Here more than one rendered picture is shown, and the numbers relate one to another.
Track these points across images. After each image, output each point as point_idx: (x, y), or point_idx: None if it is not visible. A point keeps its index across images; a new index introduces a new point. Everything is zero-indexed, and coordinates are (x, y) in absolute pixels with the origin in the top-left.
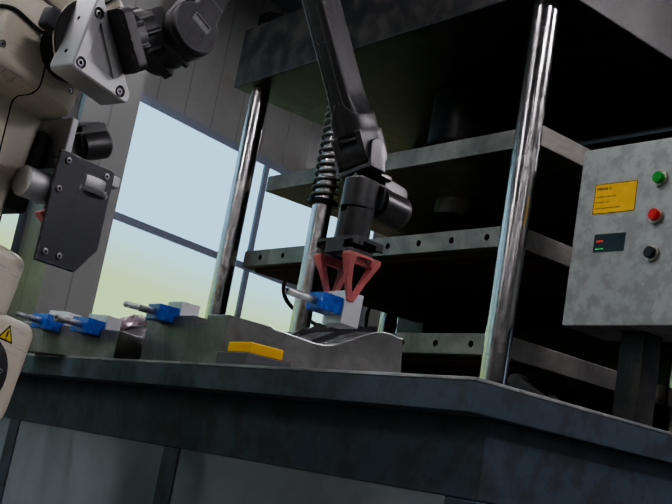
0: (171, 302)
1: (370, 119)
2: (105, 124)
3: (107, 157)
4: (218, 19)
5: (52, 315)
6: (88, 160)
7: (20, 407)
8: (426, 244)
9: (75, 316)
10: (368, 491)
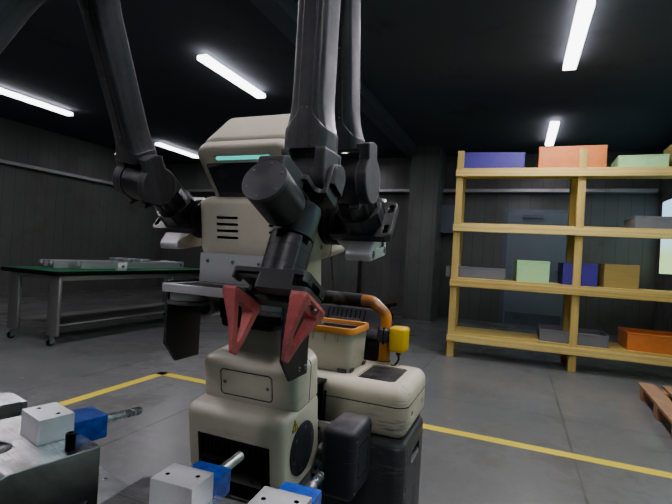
0: (70, 411)
1: None
2: (260, 156)
3: (249, 199)
4: (116, 161)
5: (281, 485)
6: (267, 220)
7: None
8: None
9: (226, 467)
10: None
